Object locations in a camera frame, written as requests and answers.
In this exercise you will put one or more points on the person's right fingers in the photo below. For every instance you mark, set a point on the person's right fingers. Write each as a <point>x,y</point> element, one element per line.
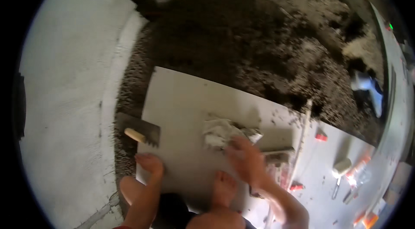
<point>238,148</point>

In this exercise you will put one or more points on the white and blue bag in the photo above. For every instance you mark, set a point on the white and blue bag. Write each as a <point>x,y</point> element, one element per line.
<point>368,88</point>

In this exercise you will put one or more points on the long wooden straightedge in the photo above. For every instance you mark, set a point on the long wooden straightedge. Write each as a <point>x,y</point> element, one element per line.
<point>303,131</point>

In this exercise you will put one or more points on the dark mortar bed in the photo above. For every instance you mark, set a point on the dark mortar bed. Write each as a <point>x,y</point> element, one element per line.
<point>233,31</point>

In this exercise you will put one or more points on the person's right hand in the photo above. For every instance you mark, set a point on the person's right hand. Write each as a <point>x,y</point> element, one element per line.
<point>248,161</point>

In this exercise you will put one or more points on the red tile levelling clip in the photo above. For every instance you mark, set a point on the red tile levelling clip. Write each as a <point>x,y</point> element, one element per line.
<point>321,137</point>
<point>296,186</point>

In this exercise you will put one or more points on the small grey tool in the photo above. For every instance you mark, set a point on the small grey tool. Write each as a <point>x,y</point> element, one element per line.
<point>349,196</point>

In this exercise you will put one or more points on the white rubber mallet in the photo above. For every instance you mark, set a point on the white rubber mallet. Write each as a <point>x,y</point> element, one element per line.
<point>342,166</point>

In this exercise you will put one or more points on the person's legs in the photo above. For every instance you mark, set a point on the person's legs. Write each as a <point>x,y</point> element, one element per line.
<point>149,166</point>

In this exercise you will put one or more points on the crumpled white rag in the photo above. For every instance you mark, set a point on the crumpled white rag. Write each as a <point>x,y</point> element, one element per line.
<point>219,131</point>

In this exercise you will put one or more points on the grey plastering trowel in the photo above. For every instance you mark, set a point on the grey plastering trowel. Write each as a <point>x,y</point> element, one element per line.
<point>279,154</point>

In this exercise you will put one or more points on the orange packet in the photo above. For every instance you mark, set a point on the orange packet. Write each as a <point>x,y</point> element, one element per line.
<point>369,220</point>

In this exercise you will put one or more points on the large grey floor tile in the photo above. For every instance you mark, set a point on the large grey floor tile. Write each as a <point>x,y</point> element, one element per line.
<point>188,105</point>

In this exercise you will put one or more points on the plastic bag of red clips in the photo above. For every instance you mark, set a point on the plastic bag of red clips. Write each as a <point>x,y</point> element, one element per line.
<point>358,172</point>

